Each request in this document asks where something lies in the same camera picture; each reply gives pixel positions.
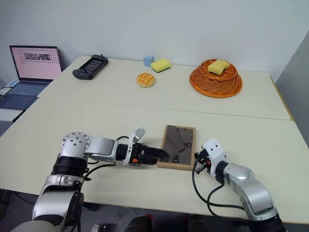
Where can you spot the round toy bread bun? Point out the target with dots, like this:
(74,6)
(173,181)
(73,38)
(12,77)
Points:
(145,80)

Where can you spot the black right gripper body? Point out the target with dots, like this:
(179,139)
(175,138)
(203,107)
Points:
(205,160)

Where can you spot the plain yellow sponge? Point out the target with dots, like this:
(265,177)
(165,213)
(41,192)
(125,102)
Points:
(218,67)

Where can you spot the grey wall panel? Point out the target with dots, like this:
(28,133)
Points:
(294,96)

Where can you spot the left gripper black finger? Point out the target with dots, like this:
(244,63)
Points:
(157,153)
(151,161)

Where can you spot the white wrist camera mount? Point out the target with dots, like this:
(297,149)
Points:
(214,151)
(138,133)

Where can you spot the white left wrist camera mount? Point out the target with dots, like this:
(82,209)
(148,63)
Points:
(138,133)

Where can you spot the wooden picture frame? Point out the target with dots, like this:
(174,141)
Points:
(178,145)

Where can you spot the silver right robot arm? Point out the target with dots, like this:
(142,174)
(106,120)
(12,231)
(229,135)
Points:
(248,186)

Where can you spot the orange woven basket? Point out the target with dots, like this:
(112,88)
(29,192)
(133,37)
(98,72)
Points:
(214,83)

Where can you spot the black handheld game console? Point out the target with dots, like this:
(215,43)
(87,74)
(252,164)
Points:
(90,67)

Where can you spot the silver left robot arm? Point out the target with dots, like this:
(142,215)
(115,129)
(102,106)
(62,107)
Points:
(99,147)

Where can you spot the dark reddish rounded shape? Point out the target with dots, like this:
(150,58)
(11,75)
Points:
(140,224)

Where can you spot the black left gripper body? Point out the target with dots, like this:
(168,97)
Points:
(138,154)

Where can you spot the open laptop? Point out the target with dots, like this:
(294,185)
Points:
(36,65)

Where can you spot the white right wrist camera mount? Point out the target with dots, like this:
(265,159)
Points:
(214,151)

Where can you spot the light blue block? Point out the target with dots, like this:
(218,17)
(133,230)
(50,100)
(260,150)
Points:
(147,61)

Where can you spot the yellow sponge with green pad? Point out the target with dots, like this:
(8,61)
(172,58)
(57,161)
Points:
(161,64)

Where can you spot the small white device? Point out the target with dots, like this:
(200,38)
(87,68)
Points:
(4,91)

